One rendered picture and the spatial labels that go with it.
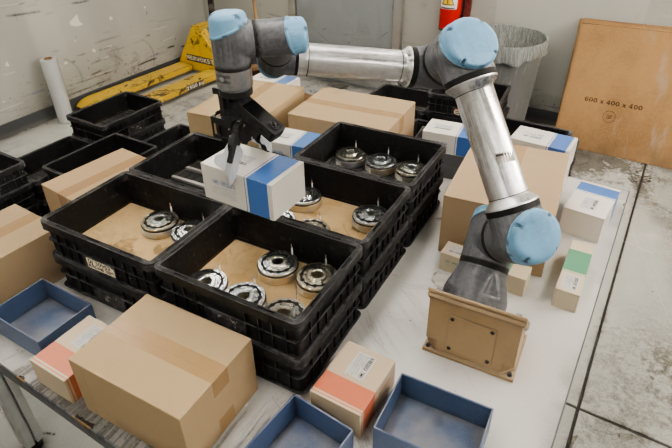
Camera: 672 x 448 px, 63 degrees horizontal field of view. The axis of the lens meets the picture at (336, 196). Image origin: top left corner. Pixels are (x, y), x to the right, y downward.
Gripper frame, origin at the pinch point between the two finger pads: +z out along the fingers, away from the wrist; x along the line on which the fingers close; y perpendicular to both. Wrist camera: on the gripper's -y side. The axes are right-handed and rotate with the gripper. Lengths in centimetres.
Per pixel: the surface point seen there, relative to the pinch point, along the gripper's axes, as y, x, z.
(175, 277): 7.1, 21.4, 18.1
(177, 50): 326, -274, 93
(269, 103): 55, -74, 21
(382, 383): -40, 12, 34
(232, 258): 9.7, 1.0, 27.9
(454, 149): -15, -94, 32
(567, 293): -67, -39, 36
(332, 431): -35, 24, 38
